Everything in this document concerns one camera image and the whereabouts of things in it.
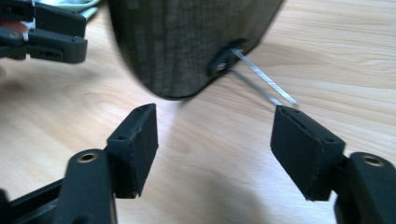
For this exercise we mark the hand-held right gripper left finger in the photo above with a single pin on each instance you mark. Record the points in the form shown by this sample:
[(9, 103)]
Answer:
[(135, 152)]

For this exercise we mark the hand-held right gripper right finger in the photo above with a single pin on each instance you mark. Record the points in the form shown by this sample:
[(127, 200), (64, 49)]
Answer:
[(305, 152)]

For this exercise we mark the striped light green cloth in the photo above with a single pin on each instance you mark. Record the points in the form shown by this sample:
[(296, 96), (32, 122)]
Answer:
[(81, 4)]

